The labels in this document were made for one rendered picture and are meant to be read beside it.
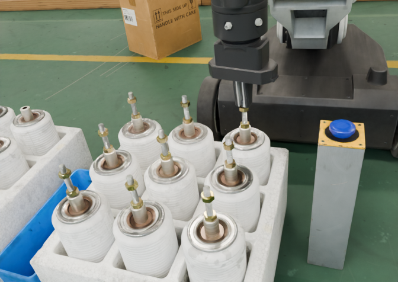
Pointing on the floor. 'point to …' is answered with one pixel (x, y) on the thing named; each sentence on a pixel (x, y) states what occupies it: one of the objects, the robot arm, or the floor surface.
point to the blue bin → (35, 234)
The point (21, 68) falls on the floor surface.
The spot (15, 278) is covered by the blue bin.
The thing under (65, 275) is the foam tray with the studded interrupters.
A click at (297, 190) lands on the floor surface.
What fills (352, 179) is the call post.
